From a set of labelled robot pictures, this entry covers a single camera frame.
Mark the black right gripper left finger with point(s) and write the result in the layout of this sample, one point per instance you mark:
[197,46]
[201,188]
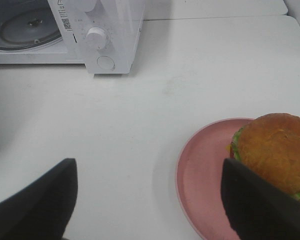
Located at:
[42,210]

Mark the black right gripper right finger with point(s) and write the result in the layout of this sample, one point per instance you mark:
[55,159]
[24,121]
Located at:
[256,210]

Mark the burger with lettuce and cheese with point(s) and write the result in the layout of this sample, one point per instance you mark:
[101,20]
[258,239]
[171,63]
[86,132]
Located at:
[270,146]

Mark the pink round plate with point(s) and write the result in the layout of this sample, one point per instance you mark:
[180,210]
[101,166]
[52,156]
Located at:
[199,176]

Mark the round white door release button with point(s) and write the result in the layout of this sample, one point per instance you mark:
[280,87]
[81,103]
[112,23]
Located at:
[105,62]

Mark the white microwave knob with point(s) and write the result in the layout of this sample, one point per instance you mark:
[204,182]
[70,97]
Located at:
[96,38]
[87,5]

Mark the glass microwave turntable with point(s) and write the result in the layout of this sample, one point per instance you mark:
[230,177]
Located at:
[27,25]

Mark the white microwave oven body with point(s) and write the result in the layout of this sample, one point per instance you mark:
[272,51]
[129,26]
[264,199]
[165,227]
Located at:
[121,19]

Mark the white warning label sticker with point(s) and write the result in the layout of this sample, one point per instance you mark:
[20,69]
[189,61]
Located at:
[63,16]

